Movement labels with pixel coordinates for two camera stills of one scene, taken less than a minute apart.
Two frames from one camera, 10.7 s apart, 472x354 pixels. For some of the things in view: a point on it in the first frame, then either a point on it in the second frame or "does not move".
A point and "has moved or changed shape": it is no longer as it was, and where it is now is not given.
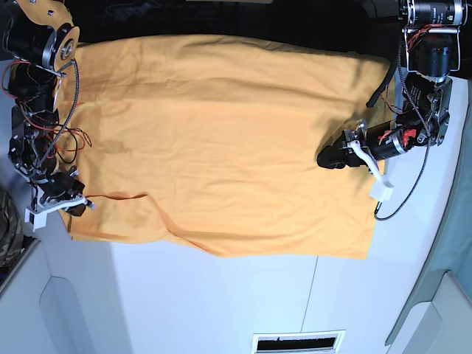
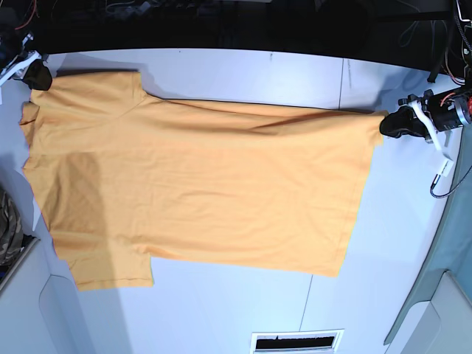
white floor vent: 301,342 does not move
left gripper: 59,190 to 37,76
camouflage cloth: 12,228 does not move
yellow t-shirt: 212,141 has moved or changed shape
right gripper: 337,156 to 403,121
